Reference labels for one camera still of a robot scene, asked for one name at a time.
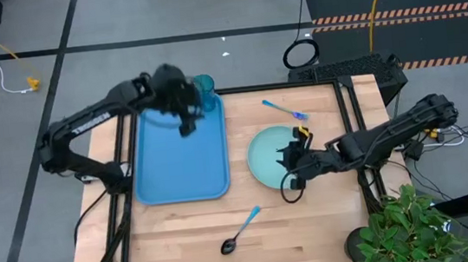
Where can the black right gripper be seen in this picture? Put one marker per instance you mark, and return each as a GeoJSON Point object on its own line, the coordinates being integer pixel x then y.
{"type": "Point", "coordinates": [311, 160]}

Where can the white paper scrap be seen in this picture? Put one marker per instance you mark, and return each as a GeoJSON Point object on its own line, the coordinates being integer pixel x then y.
{"type": "Point", "coordinates": [226, 54]}

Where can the black plant pot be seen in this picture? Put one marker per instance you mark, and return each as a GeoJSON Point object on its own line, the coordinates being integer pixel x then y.
{"type": "Point", "coordinates": [352, 245]}

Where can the yellow plug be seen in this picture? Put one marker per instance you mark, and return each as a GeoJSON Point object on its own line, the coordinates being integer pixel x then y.
{"type": "Point", "coordinates": [33, 84]}

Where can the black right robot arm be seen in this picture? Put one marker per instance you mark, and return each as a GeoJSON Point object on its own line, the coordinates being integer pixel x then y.
{"type": "Point", "coordinates": [391, 132]}

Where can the blue plastic tray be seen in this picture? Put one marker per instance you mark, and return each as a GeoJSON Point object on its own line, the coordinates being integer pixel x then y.
{"type": "Point", "coordinates": [177, 167]}

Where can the teal translucent cup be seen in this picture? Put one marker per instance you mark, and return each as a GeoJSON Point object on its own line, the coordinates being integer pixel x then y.
{"type": "Point", "coordinates": [207, 92]}

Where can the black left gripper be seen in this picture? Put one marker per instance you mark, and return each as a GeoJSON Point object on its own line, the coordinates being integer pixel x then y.
{"type": "Point", "coordinates": [171, 89]}

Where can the black computer tower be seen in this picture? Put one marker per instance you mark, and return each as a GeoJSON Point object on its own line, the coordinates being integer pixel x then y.
{"type": "Point", "coordinates": [354, 68]}

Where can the black metal table frame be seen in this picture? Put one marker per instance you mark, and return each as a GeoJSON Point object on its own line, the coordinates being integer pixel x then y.
{"type": "Point", "coordinates": [255, 88]}

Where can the yellow tag on gripper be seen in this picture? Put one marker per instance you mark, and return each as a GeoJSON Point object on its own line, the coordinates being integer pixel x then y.
{"type": "Point", "coordinates": [304, 131]}

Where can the green leafy plant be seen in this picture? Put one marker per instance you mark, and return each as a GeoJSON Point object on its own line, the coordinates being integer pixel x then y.
{"type": "Point", "coordinates": [406, 235]}

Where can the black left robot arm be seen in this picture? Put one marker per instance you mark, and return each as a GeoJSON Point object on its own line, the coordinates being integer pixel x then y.
{"type": "Point", "coordinates": [85, 125]}

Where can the pale green round plate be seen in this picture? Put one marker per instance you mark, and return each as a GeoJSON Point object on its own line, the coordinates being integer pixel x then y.
{"type": "Point", "coordinates": [263, 158]}

